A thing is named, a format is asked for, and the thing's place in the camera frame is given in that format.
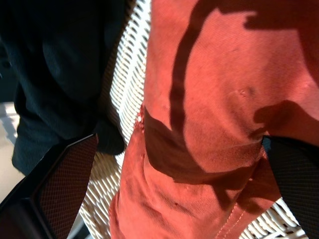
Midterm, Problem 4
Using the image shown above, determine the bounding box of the black garment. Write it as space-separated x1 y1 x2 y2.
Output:
0 0 137 176

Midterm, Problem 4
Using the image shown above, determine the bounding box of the orange-red garment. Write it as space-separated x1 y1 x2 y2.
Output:
109 0 319 239

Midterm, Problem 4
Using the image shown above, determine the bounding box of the pale woven basket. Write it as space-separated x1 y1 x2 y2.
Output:
79 0 310 239

